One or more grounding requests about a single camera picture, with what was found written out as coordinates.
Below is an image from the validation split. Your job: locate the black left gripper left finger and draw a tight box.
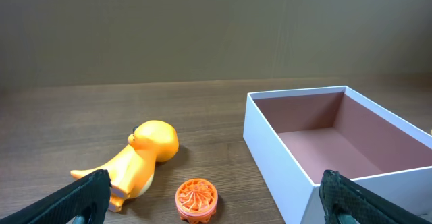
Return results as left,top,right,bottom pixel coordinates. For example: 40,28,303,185
1,169,111,224

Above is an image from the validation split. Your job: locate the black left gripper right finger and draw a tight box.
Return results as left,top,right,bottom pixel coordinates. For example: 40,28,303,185
319,170,431,224

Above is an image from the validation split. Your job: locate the white box with pink interior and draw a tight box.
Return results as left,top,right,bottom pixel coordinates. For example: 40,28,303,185
243,86,431,224

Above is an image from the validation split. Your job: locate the orange dinosaur toy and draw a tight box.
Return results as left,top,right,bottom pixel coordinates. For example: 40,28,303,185
70,120,180,213

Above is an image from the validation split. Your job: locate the orange round spinner toy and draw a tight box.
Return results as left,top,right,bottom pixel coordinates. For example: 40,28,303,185
175,179,219,224

